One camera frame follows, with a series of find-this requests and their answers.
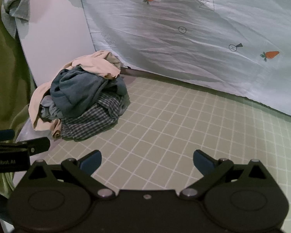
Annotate light blue garment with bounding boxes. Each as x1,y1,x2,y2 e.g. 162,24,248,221
40,95,64,122

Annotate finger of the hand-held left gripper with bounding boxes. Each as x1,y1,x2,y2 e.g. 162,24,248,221
0,129,15,141
0,136,50,156

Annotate green cloth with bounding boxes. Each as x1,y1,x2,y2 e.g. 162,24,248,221
0,0,37,199

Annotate green grid mat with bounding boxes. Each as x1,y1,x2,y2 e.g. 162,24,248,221
13,75,291,233

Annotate checked shirt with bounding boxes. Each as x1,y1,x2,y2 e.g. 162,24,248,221
59,93,132,142

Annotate carrot print bed sheet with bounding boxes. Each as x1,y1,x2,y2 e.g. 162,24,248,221
80,0,291,121

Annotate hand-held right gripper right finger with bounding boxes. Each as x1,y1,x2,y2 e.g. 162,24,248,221
179,150,269,200

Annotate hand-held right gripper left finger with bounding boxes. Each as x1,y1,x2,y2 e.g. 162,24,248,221
27,150,115,200

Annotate white board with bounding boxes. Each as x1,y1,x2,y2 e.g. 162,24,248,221
16,0,97,88

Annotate grey patterned cloth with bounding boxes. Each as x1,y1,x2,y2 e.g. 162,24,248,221
1,0,82,39

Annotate beige pants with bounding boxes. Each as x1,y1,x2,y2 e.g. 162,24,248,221
29,50,122,140

